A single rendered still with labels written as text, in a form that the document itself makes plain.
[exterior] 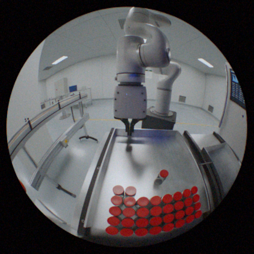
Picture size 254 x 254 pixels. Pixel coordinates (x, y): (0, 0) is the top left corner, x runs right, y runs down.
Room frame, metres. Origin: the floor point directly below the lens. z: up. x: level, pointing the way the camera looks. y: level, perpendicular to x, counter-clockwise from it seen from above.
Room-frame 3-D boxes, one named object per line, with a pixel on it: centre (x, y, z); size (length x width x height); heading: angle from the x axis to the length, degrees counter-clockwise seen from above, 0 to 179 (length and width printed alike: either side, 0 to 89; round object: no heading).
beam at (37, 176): (0.68, 0.84, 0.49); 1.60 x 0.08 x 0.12; 176
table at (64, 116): (2.72, 2.61, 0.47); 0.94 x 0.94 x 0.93
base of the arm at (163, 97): (0.62, -0.28, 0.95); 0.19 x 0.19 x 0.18
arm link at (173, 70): (0.60, -0.30, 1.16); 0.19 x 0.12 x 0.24; 53
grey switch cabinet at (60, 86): (5.28, 4.97, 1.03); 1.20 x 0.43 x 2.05; 86
